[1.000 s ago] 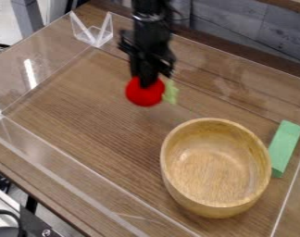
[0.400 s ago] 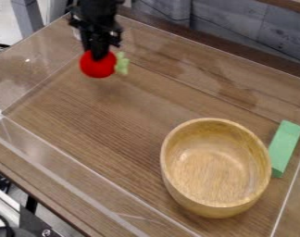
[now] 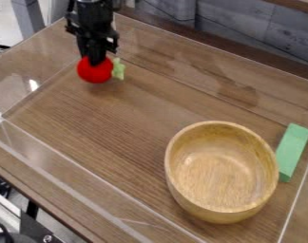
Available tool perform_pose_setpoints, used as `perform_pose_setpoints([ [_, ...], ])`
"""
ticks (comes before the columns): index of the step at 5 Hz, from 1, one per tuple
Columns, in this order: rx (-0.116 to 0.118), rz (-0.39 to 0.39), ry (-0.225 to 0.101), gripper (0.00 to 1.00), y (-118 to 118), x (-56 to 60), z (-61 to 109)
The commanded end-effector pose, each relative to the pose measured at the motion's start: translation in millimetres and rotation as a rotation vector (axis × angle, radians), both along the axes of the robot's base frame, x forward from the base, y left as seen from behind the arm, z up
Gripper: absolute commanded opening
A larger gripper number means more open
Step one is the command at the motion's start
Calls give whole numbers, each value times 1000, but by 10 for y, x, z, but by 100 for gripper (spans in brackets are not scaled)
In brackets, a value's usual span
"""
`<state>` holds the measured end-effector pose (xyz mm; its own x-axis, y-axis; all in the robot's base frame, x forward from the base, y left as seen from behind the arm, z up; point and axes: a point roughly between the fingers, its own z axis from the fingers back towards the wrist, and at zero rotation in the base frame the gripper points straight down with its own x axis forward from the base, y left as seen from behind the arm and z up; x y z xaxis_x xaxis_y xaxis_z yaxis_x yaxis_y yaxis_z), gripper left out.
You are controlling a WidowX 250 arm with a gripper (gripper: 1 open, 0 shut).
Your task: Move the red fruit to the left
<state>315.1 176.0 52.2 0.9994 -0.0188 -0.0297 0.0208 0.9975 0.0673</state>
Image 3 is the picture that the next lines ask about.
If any black metal clamp bracket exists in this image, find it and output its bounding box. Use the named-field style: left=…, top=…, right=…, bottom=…
left=19, top=212, right=64, bottom=243

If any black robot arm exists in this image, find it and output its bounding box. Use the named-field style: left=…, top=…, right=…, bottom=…
left=64, top=0, right=119, bottom=66

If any clear acrylic tray enclosure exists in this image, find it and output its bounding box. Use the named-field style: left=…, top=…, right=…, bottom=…
left=0, top=14, right=308, bottom=243

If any green rectangular block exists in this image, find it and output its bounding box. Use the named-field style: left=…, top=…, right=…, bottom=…
left=274, top=123, right=308, bottom=183

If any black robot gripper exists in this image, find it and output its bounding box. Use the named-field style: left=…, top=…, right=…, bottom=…
left=64, top=0, right=119, bottom=66

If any grey table leg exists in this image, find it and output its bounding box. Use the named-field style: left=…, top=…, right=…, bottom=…
left=11, top=0, right=44, bottom=39

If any wooden bowl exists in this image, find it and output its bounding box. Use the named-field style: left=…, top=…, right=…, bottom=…
left=164, top=121, right=278, bottom=224

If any black cable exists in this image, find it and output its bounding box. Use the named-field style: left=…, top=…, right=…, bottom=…
left=0, top=220, right=15, bottom=243

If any red plush tomato fruit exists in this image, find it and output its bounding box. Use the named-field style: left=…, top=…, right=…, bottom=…
left=76, top=57, right=126, bottom=84

